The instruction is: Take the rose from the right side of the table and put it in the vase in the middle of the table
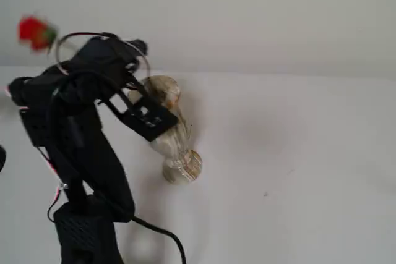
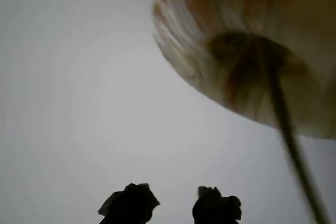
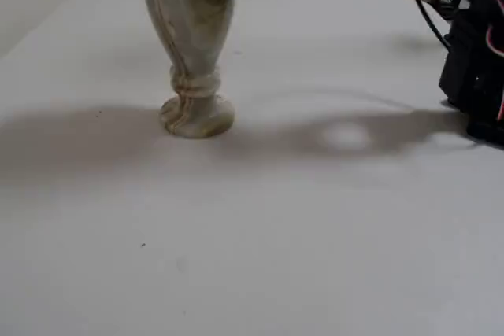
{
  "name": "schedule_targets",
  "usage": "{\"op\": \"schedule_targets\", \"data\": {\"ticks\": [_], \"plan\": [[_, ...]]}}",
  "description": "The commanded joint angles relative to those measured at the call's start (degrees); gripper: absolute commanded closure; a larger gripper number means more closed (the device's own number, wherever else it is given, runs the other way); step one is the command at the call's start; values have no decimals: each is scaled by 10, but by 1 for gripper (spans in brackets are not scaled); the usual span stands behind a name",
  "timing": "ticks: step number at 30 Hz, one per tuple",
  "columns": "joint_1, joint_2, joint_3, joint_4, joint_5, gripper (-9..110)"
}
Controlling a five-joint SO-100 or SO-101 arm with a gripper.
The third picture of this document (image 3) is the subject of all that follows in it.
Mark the marbled onyx stone vase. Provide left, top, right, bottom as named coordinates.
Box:
left=143, top=0, right=236, bottom=138

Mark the black camera cable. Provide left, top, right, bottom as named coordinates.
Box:
left=395, top=0, right=452, bottom=49

